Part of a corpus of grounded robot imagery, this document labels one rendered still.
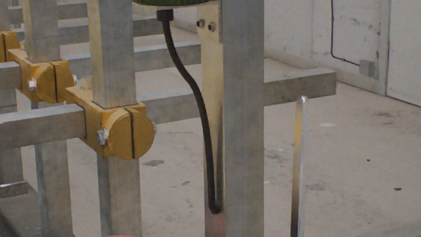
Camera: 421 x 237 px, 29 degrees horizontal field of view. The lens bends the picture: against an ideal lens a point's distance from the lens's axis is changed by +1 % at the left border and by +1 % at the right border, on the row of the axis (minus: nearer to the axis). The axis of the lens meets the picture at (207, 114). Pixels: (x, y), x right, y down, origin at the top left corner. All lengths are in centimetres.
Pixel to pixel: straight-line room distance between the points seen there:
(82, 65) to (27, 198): 31
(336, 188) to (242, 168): 267
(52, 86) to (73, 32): 35
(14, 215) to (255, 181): 72
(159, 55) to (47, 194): 25
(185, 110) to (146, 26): 53
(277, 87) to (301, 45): 431
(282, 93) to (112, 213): 26
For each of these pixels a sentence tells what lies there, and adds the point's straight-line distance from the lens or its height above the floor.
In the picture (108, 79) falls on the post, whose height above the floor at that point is 100.
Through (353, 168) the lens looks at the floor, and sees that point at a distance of 349.
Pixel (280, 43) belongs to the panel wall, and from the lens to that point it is 548.
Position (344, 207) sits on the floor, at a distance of 309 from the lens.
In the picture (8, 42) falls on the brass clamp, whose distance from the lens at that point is 127.
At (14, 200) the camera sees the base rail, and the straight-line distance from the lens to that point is 134.
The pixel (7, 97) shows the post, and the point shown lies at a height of 87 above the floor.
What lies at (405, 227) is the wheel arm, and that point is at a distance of 82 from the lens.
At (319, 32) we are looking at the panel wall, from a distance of 509.
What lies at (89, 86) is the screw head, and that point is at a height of 97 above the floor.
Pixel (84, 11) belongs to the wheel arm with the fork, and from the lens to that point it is 164.
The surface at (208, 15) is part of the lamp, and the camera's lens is 58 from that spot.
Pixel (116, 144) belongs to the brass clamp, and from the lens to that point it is 80.
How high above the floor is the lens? 119
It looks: 16 degrees down
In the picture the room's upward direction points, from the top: 1 degrees counter-clockwise
